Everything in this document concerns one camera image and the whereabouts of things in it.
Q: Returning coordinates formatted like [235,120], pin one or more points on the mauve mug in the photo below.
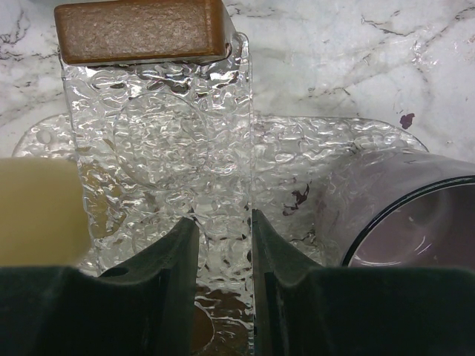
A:
[397,208]

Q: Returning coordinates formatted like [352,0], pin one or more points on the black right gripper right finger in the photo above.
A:
[302,308]

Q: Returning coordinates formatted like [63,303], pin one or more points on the yellow mug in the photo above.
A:
[43,220]

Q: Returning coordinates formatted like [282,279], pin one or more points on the clear textured oval tray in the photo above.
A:
[315,155]

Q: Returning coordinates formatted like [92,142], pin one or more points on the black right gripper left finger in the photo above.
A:
[143,306]

